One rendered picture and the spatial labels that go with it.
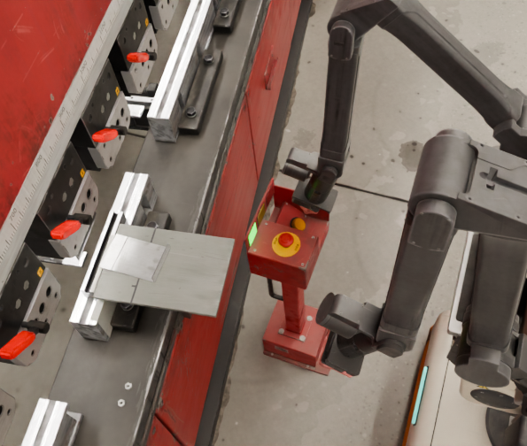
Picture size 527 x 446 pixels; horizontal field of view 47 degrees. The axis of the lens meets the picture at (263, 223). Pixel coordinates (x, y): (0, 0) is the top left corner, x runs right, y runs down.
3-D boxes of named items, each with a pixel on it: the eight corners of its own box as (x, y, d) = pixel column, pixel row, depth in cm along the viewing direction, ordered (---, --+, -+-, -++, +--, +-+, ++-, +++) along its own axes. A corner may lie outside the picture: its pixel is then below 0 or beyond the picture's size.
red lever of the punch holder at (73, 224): (64, 231, 95) (92, 213, 104) (40, 228, 96) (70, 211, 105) (65, 242, 96) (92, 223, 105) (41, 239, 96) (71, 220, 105)
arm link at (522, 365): (540, 381, 86) (544, 348, 88) (492, 349, 82) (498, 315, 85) (487, 385, 93) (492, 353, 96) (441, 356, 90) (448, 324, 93)
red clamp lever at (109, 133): (104, 134, 105) (127, 125, 114) (83, 132, 106) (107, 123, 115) (105, 144, 106) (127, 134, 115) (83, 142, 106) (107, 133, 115)
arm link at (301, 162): (337, 173, 130) (347, 144, 134) (288, 154, 130) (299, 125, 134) (322, 202, 140) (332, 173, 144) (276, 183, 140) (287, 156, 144)
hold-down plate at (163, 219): (135, 333, 133) (132, 327, 130) (112, 329, 134) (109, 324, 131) (172, 219, 148) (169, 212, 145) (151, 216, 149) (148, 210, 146)
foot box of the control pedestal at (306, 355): (328, 376, 213) (329, 365, 203) (262, 354, 219) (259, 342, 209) (344, 326, 222) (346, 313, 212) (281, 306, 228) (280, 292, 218)
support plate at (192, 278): (216, 318, 121) (215, 315, 120) (94, 298, 125) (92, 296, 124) (235, 241, 130) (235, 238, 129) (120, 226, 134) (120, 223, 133)
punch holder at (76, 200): (74, 263, 109) (39, 214, 95) (31, 257, 110) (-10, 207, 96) (102, 195, 116) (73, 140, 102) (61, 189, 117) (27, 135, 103)
